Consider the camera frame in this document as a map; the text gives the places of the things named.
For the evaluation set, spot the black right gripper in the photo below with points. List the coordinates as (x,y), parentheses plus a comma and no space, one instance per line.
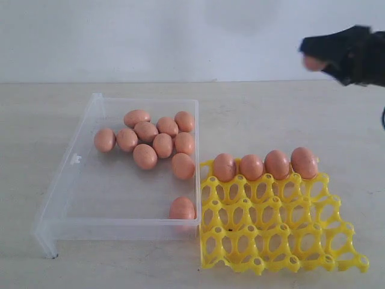
(361,54)

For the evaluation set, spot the brown egg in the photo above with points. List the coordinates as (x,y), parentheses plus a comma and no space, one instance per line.
(304,162)
(163,145)
(183,166)
(312,64)
(105,140)
(251,167)
(224,167)
(135,116)
(277,164)
(127,139)
(182,208)
(184,143)
(146,131)
(145,156)
(167,125)

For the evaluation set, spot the clear plastic box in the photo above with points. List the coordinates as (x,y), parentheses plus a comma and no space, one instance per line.
(106,196)

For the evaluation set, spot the brown egg back right corner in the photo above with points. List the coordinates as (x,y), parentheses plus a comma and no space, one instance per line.
(185,121)

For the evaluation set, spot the yellow plastic egg tray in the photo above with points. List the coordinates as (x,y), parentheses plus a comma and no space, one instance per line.
(272,225)

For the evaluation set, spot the brown egg back top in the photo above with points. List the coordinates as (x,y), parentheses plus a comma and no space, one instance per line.
(135,116)

